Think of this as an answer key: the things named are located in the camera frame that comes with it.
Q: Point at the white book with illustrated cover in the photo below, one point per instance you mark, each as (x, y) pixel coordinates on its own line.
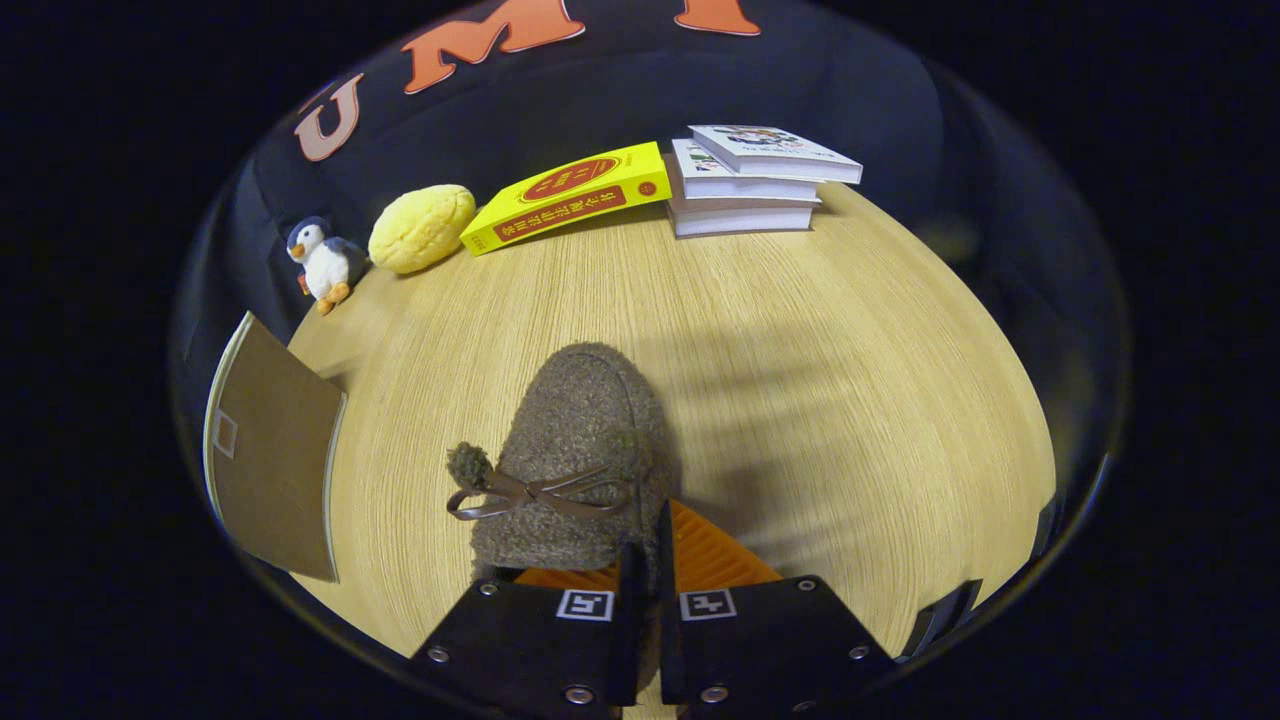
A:
(770, 145)

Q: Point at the yellow bun plush toy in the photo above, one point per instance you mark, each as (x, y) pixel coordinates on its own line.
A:
(420, 228)

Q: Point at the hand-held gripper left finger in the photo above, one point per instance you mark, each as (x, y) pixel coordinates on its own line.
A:
(628, 640)

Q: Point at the brown fabric storage box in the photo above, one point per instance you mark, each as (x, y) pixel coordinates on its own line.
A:
(275, 450)

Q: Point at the penguin plush toy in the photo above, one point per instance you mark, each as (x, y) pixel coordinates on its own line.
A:
(325, 265)

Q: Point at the yellow book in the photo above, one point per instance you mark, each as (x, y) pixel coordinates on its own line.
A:
(565, 195)

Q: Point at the brown fuzzy shoe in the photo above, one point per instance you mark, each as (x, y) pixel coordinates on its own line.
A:
(580, 420)

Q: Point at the dark bar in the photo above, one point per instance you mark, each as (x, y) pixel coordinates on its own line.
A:
(945, 615)

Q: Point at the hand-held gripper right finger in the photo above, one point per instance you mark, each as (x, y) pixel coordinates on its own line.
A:
(668, 640)

